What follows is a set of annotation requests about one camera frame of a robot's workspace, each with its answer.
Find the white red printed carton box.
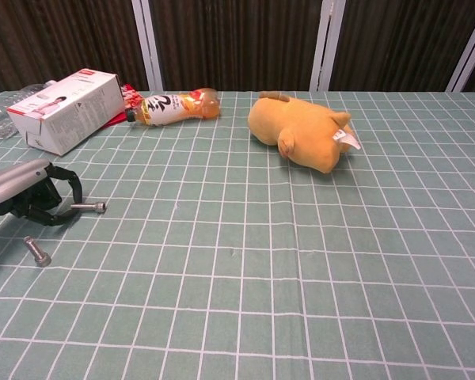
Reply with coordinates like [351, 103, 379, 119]
[6, 68, 126, 157]

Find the green checked tablecloth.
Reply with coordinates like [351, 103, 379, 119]
[0, 90, 475, 380]

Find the orange plush toy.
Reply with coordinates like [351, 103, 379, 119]
[247, 90, 360, 174]

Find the red snack packet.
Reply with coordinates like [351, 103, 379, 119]
[101, 82, 144, 128]

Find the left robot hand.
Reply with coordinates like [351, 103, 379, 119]
[0, 158, 83, 227]

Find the metal bolt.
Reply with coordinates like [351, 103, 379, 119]
[70, 200, 108, 215]
[23, 235, 52, 268]

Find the orange drink plastic bottle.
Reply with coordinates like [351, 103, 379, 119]
[126, 87, 222, 127]

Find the white partition frame post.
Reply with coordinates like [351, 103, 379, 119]
[131, 0, 165, 92]
[310, 0, 347, 93]
[446, 0, 475, 93]

